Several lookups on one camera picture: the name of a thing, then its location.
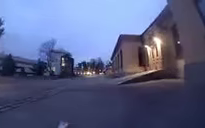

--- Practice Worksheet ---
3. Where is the row of distant trees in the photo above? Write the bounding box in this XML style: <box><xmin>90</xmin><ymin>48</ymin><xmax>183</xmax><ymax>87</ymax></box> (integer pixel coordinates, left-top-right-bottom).
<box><xmin>74</xmin><ymin>56</ymin><xmax>106</xmax><ymax>76</ymax></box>

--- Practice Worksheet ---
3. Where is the beige gabled building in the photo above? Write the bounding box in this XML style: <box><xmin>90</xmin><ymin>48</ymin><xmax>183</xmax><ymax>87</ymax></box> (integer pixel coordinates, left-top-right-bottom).
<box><xmin>110</xmin><ymin>33</ymin><xmax>146</xmax><ymax>76</ymax></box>

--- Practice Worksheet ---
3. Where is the building with lit windows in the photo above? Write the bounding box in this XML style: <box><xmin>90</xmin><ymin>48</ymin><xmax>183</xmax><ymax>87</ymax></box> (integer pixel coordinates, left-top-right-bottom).
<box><xmin>50</xmin><ymin>49</ymin><xmax>75</xmax><ymax>78</ymax></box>

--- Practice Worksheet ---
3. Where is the concrete ramp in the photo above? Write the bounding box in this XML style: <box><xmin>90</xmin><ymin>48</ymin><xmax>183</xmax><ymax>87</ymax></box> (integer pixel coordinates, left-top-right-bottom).
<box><xmin>116</xmin><ymin>69</ymin><xmax>178</xmax><ymax>86</ymax></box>

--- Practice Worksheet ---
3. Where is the dark asphalt path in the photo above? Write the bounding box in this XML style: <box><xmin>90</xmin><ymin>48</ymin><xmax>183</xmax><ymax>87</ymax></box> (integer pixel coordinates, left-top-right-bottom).
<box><xmin>0</xmin><ymin>74</ymin><xmax>205</xmax><ymax>128</ymax></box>

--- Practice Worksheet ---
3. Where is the bare tree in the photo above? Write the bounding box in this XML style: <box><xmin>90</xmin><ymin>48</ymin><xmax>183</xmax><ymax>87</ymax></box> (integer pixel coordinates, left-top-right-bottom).
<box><xmin>38</xmin><ymin>38</ymin><xmax>58</xmax><ymax>69</ymax></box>

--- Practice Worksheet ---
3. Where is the small dark tree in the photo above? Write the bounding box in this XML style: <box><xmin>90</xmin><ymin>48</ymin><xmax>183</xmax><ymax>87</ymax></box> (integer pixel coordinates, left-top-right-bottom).
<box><xmin>33</xmin><ymin>58</ymin><xmax>48</xmax><ymax>77</ymax></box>
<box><xmin>1</xmin><ymin>53</ymin><xmax>16</xmax><ymax>77</ymax></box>

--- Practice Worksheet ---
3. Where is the long low building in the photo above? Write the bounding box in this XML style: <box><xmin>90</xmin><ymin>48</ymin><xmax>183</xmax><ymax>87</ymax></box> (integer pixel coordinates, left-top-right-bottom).
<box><xmin>0</xmin><ymin>51</ymin><xmax>39</xmax><ymax>77</ymax></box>

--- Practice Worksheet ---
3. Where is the grey cobblestone strip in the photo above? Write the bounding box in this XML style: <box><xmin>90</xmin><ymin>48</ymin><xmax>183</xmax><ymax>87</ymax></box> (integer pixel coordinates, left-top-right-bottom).
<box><xmin>0</xmin><ymin>84</ymin><xmax>69</xmax><ymax>118</ymax></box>

